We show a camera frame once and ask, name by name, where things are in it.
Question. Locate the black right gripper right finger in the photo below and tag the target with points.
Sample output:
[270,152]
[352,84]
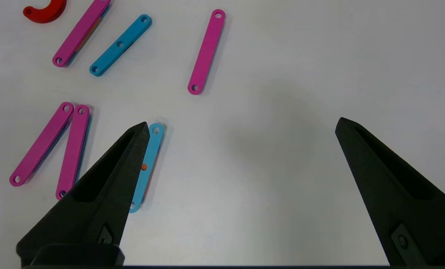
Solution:
[413,216]

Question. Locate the small red curved piece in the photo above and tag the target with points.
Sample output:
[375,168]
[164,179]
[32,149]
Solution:
[45,15]

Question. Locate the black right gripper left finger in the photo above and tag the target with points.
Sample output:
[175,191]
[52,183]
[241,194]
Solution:
[95,201]

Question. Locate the blue plastic bar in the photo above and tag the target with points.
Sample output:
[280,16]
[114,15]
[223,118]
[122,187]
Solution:
[120,45]

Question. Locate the pink plastic bar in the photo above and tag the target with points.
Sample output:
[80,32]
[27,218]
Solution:
[81,33]
[206,52]
[74,149]
[41,145]

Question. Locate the blue bar with orange dot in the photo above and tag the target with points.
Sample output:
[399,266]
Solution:
[152,153]

